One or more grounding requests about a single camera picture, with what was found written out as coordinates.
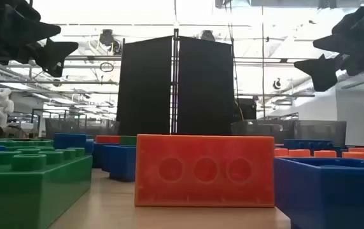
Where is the small orange building block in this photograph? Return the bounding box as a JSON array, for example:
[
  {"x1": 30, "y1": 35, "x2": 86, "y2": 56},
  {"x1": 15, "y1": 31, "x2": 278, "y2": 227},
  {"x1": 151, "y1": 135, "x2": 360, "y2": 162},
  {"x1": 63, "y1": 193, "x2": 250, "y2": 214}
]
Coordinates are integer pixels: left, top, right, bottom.
[{"x1": 95, "y1": 135, "x2": 122, "y2": 144}]

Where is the small blue building block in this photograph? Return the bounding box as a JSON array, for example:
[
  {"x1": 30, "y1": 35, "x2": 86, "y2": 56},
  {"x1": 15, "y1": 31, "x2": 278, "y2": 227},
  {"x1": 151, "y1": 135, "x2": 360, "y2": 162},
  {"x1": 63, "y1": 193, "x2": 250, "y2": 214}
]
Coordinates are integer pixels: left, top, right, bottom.
[
  {"x1": 92, "y1": 142, "x2": 105, "y2": 169},
  {"x1": 101, "y1": 144, "x2": 137, "y2": 183},
  {"x1": 274, "y1": 156, "x2": 364, "y2": 229},
  {"x1": 53, "y1": 132, "x2": 94, "y2": 155}
]

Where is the shiny green building block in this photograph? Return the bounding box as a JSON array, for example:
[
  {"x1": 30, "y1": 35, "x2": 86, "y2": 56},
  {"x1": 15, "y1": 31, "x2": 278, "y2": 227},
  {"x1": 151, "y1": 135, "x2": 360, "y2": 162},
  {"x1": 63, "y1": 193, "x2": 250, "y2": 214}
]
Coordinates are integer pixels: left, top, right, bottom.
[{"x1": 120, "y1": 135, "x2": 137, "y2": 146}]

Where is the black ceiling device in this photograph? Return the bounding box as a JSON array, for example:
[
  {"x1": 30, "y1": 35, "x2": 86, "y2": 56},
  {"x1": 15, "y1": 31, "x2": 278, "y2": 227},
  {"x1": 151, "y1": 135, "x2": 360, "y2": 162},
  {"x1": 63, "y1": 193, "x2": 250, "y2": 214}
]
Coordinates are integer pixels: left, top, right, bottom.
[
  {"x1": 200, "y1": 30, "x2": 216, "y2": 41},
  {"x1": 99, "y1": 29, "x2": 115, "y2": 46}
]

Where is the white humanoid robot figure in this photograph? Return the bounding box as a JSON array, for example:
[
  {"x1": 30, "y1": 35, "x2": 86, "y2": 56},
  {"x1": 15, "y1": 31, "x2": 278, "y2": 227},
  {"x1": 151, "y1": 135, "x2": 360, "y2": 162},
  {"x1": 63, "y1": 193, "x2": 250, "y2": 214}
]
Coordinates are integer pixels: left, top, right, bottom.
[{"x1": 0, "y1": 88, "x2": 15, "y2": 128}]

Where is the grey translucent plastic bin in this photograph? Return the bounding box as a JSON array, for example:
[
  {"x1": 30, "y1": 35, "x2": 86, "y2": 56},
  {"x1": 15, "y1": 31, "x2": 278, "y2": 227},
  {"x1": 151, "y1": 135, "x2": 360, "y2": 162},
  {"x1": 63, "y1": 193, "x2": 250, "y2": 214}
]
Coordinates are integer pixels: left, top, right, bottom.
[
  {"x1": 295, "y1": 120, "x2": 347, "y2": 147},
  {"x1": 231, "y1": 119, "x2": 297, "y2": 144},
  {"x1": 44, "y1": 117, "x2": 121, "y2": 139}
]

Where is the black equipment box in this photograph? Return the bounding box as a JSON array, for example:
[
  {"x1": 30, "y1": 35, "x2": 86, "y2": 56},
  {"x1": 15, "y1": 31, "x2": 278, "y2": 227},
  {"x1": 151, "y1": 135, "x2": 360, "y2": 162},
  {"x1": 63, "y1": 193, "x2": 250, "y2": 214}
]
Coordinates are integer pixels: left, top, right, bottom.
[{"x1": 232, "y1": 97, "x2": 258, "y2": 122}]

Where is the black folding screen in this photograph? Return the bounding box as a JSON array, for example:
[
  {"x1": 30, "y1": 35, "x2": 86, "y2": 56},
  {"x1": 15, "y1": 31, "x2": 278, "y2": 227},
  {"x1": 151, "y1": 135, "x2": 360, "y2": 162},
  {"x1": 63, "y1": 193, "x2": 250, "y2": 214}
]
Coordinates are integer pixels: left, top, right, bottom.
[{"x1": 116, "y1": 28, "x2": 235, "y2": 136}]

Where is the hanging black cable loop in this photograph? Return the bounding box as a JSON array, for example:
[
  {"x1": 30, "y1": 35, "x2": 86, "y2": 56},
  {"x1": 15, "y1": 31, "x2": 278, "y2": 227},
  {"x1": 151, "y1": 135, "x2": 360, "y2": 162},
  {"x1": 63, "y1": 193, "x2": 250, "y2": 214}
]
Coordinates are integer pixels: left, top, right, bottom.
[{"x1": 99, "y1": 62, "x2": 115, "y2": 73}]

